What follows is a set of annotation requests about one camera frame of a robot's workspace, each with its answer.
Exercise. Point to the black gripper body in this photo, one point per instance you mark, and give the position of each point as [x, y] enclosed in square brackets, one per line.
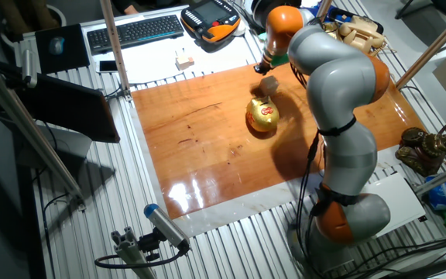
[265, 66]

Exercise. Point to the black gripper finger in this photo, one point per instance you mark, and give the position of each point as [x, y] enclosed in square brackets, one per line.
[266, 72]
[257, 69]

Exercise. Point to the pale wooden cube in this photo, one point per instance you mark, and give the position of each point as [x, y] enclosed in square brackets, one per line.
[269, 86]

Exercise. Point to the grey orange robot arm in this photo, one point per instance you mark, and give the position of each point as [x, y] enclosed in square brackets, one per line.
[339, 85]

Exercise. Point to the white rounded object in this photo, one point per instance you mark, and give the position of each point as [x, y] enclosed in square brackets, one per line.
[239, 29]

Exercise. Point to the person's bare hand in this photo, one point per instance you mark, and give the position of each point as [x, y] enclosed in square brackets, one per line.
[129, 9]

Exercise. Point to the golden piggy bank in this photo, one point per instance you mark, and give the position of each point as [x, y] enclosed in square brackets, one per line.
[262, 115]

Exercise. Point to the black round spool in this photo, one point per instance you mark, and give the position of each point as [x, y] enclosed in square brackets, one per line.
[259, 11]

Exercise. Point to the orange black teach pendant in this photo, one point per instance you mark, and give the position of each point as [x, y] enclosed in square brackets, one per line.
[209, 23]

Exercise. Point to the small wooden block piece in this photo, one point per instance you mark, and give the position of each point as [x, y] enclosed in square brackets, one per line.
[191, 60]

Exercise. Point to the gold foil bag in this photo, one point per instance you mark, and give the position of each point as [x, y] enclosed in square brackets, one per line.
[329, 28]

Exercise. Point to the pale wooden block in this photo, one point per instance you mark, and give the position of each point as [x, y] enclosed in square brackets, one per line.
[181, 63]

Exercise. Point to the beige vintage telephone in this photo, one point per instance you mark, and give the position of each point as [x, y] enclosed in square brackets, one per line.
[362, 36]

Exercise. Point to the orange wooden board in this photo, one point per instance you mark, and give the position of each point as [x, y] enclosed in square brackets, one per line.
[192, 155]

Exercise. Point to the black keyboard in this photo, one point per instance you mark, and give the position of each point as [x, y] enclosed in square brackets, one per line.
[136, 33]

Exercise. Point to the white flat plate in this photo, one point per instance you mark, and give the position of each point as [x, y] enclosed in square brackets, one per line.
[401, 205]

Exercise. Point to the black mouse pad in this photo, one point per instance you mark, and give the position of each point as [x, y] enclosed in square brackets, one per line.
[68, 58]

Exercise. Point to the black flat monitor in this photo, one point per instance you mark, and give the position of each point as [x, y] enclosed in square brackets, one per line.
[68, 108]

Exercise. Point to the grey computer mouse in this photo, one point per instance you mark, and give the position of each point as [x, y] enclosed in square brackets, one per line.
[57, 45]

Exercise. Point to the grey monitor stand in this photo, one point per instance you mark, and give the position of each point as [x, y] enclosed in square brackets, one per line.
[60, 149]

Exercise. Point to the blue plastic packet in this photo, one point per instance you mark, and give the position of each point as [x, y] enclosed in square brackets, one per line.
[441, 193]

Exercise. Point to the silver cylinder device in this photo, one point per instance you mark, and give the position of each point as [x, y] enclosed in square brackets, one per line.
[28, 67]

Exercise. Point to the aluminium diagonal bar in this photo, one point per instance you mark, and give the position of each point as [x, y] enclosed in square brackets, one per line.
[25, 128]

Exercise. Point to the green wrist bracket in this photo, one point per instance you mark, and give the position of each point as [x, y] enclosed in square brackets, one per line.
[282, 60]

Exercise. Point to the tan frame pole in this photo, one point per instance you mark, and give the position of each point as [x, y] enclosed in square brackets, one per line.
[323, 7]
[114, 46]
[436, 44]

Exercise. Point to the grey depth camera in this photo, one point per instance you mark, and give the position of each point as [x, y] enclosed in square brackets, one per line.
[165, 224]

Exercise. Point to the aluminium frame bar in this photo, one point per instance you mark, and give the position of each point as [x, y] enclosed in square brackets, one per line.
[443, 176]

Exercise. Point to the aluminium camera mount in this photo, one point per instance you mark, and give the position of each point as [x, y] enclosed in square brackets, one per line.
[130, 252]

